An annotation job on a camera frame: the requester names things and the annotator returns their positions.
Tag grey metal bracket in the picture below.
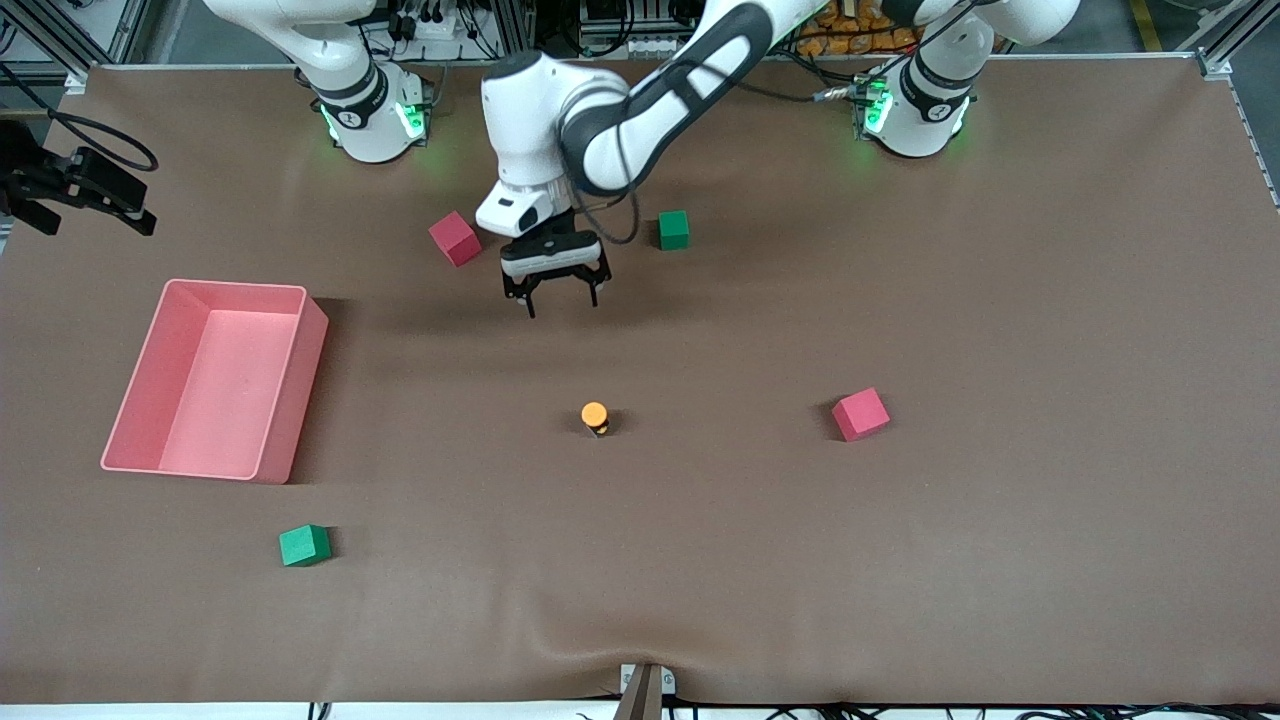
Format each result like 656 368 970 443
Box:
620 663 677 697

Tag pink foam cube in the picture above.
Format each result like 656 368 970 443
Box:
428 210 484 268
831 387 892 443

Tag white power strip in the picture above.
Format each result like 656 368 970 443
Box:
398 10 471 43

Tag brown table mat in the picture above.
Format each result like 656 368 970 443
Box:
0 58 1280 706

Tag orange snack packets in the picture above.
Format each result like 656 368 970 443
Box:
795 0 906 58

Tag aluminium frame profile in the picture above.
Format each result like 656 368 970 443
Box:
0 0 151 96
1180 0 1280 81

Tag pink plastic bin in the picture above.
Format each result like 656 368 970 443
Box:
100 279 330 485

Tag aluminium equipment rack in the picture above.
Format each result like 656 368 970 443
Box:
480 0 711 58

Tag brown camera pole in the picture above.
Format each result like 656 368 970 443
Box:
614 665 664 720

